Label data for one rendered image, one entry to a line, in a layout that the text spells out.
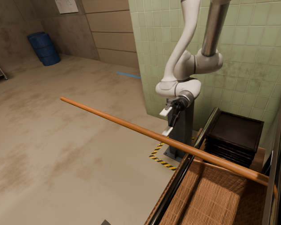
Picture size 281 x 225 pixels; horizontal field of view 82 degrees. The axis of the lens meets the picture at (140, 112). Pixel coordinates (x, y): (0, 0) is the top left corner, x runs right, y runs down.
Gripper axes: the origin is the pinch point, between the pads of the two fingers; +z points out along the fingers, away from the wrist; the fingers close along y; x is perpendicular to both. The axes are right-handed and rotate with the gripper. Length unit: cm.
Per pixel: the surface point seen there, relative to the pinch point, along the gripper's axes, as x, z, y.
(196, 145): -17.4, 3.7, 1.6
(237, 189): -39, -17, 55
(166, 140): -6.5, 9.5, -1.3
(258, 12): -17, -114, -25
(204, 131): -17.4, -5.7, 1.6
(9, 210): 155, 94, 118
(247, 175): -36.6, 9.8, -1.0
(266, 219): -38, 31, -22
